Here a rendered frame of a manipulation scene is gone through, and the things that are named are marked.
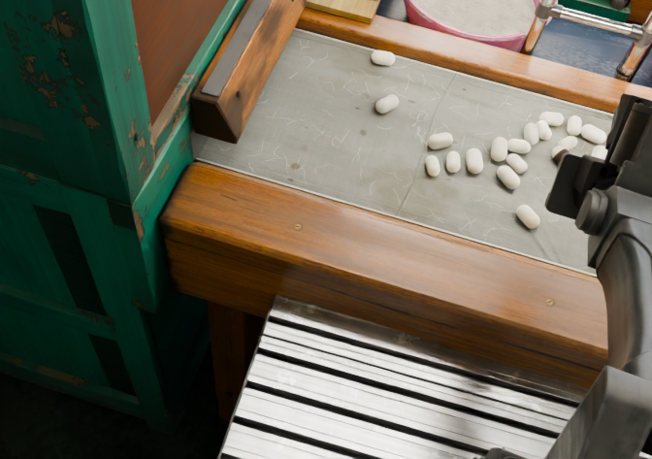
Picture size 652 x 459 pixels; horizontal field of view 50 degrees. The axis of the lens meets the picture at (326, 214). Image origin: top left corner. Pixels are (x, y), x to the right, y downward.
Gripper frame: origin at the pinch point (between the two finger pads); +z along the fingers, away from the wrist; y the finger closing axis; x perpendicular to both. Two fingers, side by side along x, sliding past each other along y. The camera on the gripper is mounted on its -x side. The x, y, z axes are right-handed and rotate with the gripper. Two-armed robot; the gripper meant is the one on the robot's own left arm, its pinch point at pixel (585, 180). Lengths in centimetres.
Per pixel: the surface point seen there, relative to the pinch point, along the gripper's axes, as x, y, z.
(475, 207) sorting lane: 8.3, 10.3, 8.2
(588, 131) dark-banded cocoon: -4.5, -2.9, 20.6
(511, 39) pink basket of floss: -14.5, 10.6, 31.3
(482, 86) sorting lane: -6.5, 13.0, 25.7
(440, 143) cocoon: 2.0, 17.1, 13.0
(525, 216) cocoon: 7.4, 4.0, 6.7
